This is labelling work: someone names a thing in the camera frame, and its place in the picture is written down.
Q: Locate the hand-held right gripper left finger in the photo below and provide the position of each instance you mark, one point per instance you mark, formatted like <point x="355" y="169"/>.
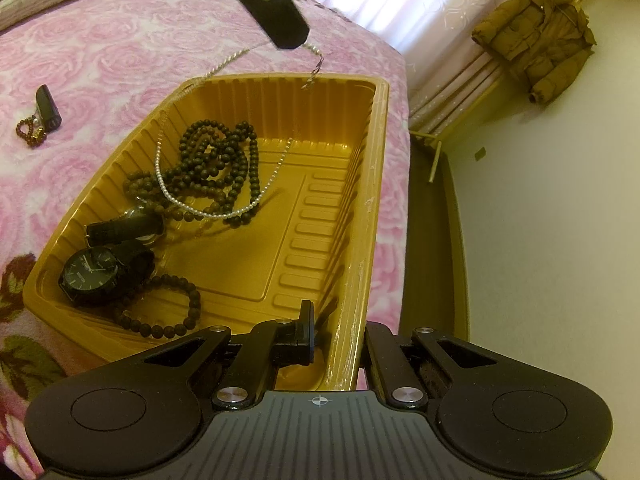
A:
<point x="306" y="332"/>

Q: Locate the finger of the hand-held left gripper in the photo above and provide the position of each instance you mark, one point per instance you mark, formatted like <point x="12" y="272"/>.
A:
<point x="272" y="5"/>

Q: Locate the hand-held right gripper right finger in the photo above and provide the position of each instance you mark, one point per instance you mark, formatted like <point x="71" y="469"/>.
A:
<point x="381" y="356"/>

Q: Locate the yellow plastic tray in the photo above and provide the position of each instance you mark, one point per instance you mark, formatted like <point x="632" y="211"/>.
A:
<point x="280" y="240"/>

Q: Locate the pink floral blanket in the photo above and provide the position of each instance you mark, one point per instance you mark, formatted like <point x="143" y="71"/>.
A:
<point x="100" y="60"/>

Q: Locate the wooden stick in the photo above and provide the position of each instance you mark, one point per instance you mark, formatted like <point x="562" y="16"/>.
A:
<point x="434" y="160"/>

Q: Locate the pink striped drape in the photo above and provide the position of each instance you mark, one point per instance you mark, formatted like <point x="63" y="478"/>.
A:
<point x="465" y="95"/>

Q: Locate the black round-face watch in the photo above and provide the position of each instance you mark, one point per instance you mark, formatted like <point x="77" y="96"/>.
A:
<point x="92" y="272"/>

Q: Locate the black rectangular case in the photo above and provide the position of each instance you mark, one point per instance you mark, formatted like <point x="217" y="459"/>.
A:
<point x="48" y="107"/>

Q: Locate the olive padded jacket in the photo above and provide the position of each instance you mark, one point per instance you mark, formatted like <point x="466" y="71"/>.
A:
<point x="540" y="45"/>

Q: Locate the small wall outlet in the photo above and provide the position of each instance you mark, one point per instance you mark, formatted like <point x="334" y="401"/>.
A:
<point x="480" y="154"/>

